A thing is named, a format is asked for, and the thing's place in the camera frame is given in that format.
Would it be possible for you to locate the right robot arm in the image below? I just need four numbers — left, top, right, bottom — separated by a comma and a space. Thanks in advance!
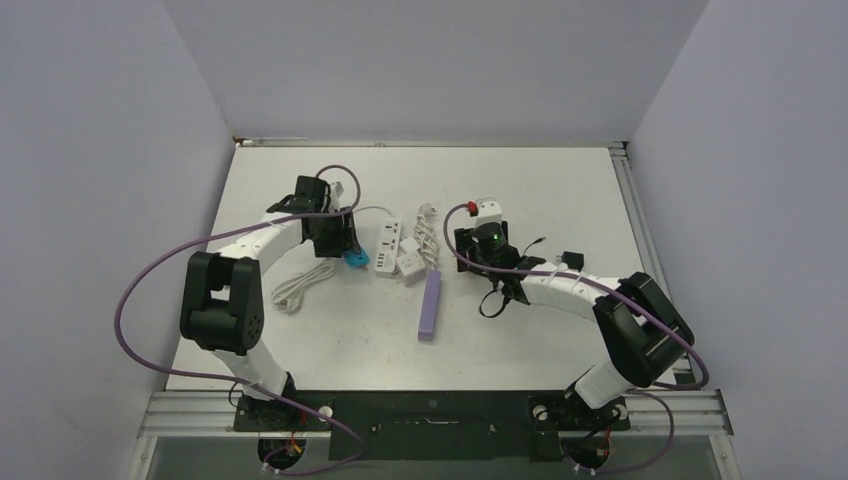
453, 222, 694, 428

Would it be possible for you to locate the blue plug cube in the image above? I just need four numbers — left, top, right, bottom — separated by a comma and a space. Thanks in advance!
342, 247, 370, 271

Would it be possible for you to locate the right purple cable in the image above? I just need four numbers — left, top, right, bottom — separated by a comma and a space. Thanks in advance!
442, 203, 711, 475

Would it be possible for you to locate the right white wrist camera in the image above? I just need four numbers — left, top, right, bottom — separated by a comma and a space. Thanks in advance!
467, 197, 503, 228

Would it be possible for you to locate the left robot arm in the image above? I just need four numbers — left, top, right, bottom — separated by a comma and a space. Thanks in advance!
179, 175, 362, 430

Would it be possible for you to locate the aluminium frame rail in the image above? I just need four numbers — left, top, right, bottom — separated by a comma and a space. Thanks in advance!
609, 140, 735, 437

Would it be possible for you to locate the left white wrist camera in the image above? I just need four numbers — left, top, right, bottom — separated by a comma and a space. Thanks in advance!
325, 182, 344, 211

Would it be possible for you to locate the black plug with cable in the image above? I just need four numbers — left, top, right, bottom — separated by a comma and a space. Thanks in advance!
522, 236, 585, 272

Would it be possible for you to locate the purple power strip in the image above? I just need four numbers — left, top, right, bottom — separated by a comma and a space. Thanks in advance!
417, 270, 442, 342

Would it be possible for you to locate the white plug adapter with sticker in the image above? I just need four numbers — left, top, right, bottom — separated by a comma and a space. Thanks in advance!
396, 237, 427, 286

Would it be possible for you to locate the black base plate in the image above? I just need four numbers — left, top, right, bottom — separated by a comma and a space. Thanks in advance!
232, 390, 631, 466

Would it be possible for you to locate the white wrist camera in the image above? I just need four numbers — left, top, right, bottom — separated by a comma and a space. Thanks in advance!
467, 197, 503, 228
325, 182, 344, 211

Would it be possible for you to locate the braided white cord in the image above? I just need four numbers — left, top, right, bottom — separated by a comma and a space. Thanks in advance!
413, 202, 443, 270

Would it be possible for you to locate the white power strip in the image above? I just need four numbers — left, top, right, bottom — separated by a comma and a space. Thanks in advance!
374, 217, 402, 279

